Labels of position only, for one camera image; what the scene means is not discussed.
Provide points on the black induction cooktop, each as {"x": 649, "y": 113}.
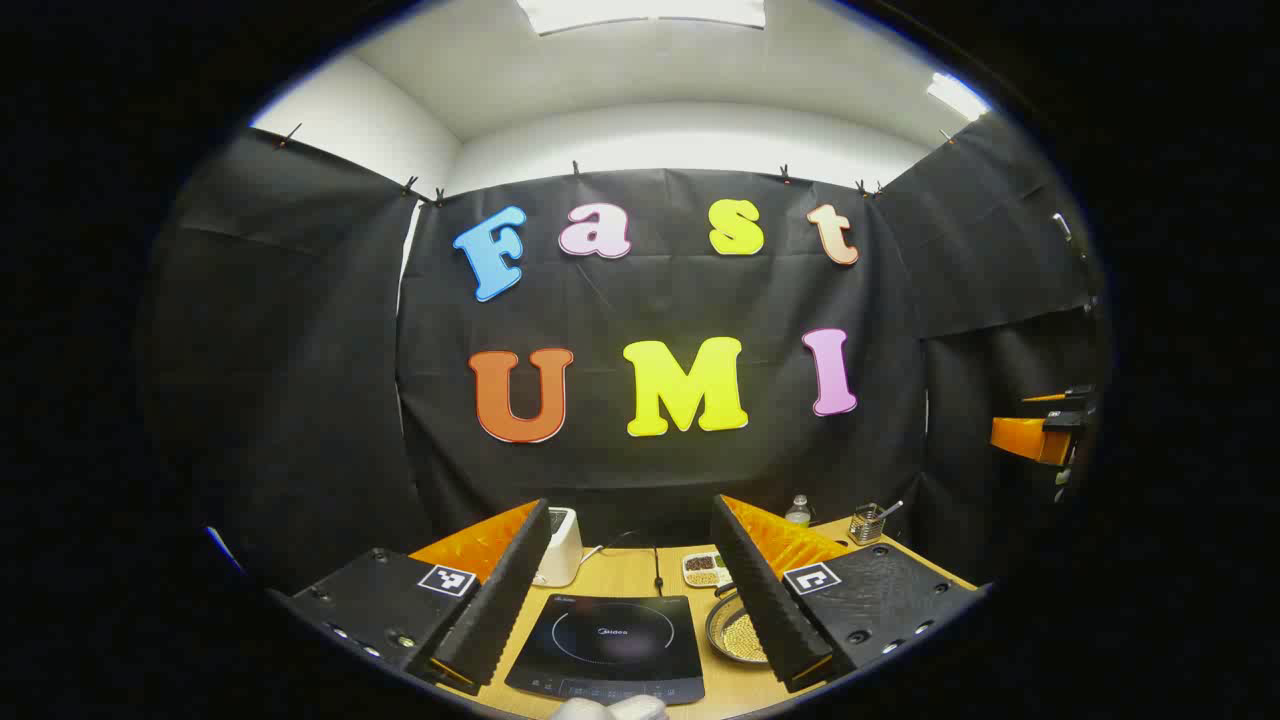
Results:
{"x": 610, "y": 650}

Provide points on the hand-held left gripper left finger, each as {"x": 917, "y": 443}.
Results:
{"x": 500, "y": 610}

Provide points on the ceiling light panel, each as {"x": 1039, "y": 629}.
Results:
{"x": 640, "y": 12}
{"x": 955, "y": 95}

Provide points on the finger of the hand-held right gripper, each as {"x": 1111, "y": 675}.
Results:
{"x": 1078, "y": 392}
{"x": 1025, "y": 438}

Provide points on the white toaster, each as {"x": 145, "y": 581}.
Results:
{"x": 560, "y": 545}

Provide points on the green label drink bottle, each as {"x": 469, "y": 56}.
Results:
{"x": 798, "y": 513}

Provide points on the pile of soybeans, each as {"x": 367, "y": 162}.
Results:
{"x": 742, "y": 638}

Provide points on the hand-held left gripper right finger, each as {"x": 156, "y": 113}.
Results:
{"x": 765, "y": 600}

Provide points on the white divided dish of beans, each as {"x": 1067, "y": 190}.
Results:
{"x": 703, "y": 570}

